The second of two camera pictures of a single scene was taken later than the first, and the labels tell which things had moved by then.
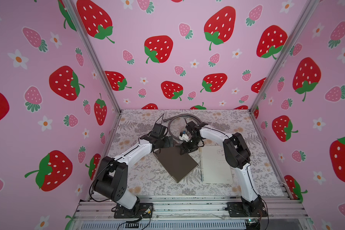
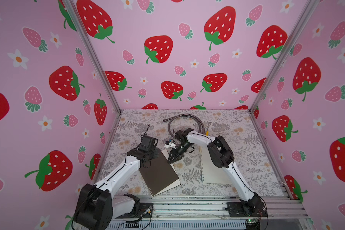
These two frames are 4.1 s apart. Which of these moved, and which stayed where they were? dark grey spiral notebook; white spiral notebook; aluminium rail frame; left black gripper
Moved: left black gripper; dark grey spiral notebook
Stayed: aluminium rail frame; white spiral notebook
